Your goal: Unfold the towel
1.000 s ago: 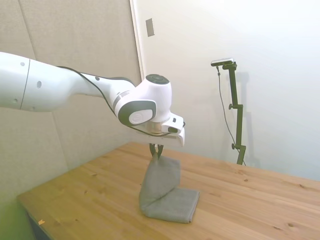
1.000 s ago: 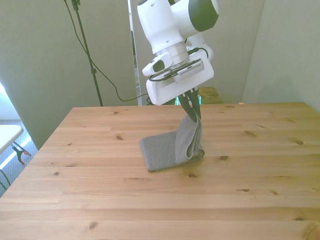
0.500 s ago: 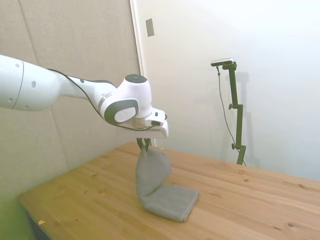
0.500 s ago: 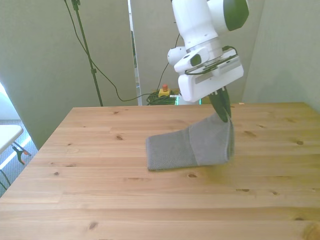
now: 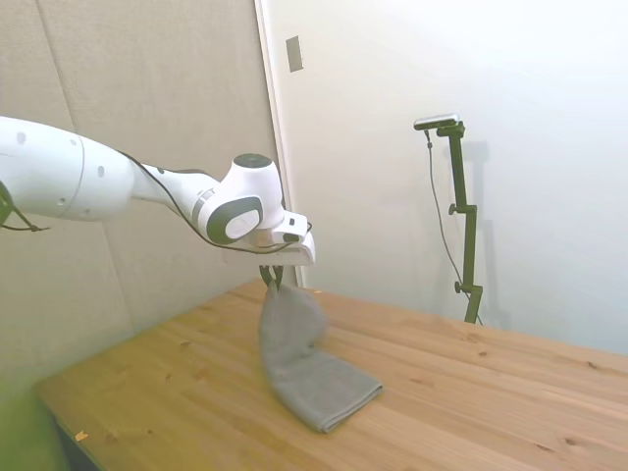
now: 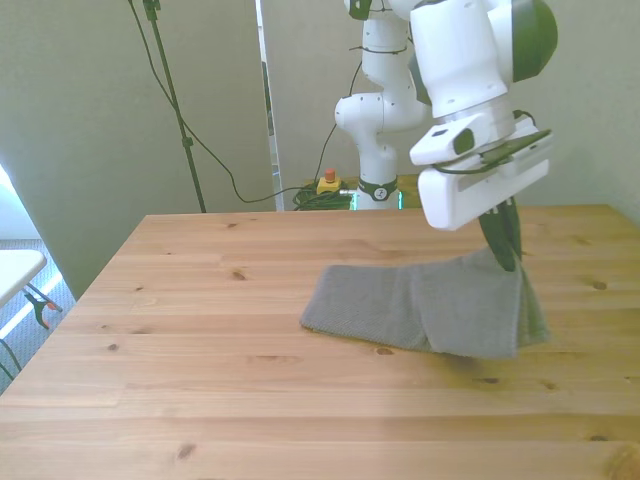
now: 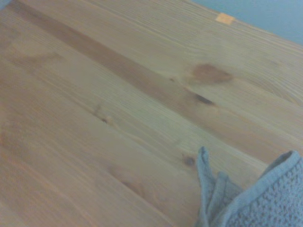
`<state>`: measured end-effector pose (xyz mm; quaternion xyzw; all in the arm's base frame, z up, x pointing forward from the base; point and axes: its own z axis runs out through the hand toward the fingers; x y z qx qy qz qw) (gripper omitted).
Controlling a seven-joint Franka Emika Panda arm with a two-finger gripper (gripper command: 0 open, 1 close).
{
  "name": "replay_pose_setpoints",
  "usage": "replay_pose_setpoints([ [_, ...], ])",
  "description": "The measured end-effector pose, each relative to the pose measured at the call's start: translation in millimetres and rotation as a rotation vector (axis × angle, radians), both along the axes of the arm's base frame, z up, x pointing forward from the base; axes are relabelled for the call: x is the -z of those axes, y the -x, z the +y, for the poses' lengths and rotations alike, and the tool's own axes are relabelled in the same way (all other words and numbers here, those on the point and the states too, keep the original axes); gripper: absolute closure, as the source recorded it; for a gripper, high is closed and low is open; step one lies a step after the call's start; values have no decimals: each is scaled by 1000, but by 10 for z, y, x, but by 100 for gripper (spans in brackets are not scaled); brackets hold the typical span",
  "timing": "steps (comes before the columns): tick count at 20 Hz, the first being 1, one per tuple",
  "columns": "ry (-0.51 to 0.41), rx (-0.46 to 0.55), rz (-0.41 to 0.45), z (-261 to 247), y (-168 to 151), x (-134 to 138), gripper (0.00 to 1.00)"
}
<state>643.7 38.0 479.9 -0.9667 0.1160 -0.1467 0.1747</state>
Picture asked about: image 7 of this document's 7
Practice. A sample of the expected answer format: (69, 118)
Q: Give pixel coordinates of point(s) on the orange tape piece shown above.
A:
(225, 18)

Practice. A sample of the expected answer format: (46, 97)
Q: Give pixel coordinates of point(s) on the grey towel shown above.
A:
(267, 201)

